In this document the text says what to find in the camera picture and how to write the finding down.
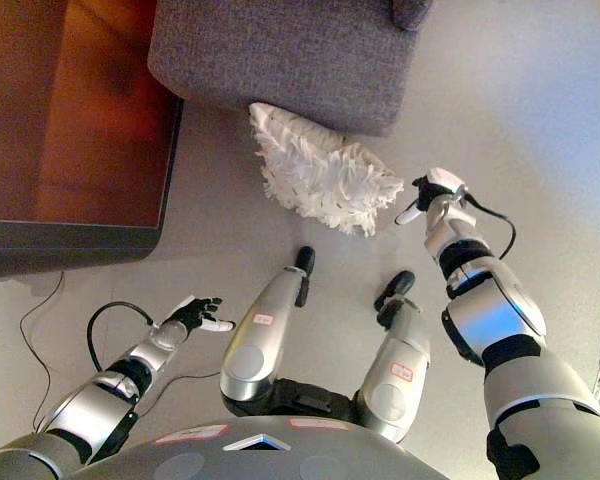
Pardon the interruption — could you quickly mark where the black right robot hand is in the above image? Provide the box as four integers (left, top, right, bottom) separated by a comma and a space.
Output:
393, 168, 469, 226

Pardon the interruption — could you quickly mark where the white ruffled pillow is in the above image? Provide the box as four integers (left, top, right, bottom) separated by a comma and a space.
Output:
248, 102, 406, 239

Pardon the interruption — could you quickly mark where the silver right robot leg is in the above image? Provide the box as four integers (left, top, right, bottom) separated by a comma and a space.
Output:
354, 269, 434, 444

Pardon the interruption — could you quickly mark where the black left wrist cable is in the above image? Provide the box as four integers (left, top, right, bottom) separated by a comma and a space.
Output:
86, 300, 160, 372

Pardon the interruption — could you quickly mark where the grey fabric armchair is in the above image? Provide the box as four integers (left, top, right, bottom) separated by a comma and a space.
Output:
147, 0, 435, 139

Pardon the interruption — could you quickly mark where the silver robot leg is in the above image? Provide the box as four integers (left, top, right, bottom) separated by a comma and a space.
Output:
218, 245, 318, 404
354, 269, 434, 444

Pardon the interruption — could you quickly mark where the reddish brown wooden cabinet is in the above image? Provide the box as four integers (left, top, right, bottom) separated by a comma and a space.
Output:
0, 0, 186, 282

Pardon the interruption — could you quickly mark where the silver left robot leg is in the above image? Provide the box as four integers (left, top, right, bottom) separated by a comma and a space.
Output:
218, 245, 318, 404

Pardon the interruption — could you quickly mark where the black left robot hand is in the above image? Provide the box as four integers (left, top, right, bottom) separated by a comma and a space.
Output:
159, 295, 238, 334

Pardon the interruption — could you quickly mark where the grey robot torso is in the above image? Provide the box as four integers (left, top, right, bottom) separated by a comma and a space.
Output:
69, 375, 452, 480

